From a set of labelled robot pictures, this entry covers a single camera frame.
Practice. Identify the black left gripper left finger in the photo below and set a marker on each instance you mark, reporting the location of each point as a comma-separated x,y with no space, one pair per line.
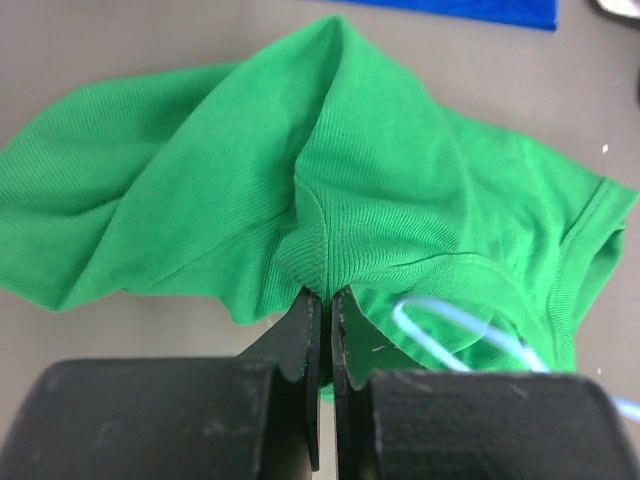
252,416

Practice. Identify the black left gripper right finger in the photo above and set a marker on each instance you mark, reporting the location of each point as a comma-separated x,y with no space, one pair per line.
416,424

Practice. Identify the light blue wire hanger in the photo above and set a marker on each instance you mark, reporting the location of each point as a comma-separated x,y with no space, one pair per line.
446,337

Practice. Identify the green tank top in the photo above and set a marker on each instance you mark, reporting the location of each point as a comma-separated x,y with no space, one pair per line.
317,163

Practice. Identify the blue white folder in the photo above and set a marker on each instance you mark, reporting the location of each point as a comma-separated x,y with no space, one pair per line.
534,14

